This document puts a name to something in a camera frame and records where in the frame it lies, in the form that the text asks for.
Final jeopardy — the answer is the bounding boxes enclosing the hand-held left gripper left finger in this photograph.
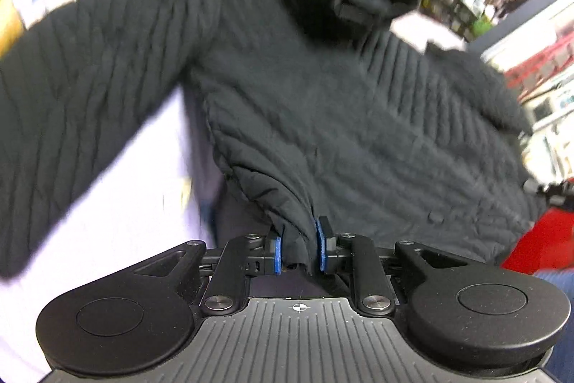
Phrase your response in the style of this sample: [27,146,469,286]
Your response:
[132,233,283,318]

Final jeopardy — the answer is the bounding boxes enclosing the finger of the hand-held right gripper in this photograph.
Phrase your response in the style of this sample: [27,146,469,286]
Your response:
[522,179,574,207]

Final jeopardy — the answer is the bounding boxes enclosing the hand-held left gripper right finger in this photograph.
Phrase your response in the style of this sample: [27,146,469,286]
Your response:
[316,216,489,318]

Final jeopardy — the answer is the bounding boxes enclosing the black quilted jacket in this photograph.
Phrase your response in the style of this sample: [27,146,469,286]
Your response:
[0,0,545,280]

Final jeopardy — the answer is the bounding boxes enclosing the red object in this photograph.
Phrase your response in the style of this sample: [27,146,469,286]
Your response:
[500,206,574,275]

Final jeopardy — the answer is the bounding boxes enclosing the red and white shelf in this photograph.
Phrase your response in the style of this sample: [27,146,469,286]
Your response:
[480,0,574,182]

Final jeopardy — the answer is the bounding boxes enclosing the yellow cloth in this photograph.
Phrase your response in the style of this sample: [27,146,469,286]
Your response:
[0,0,24,57]

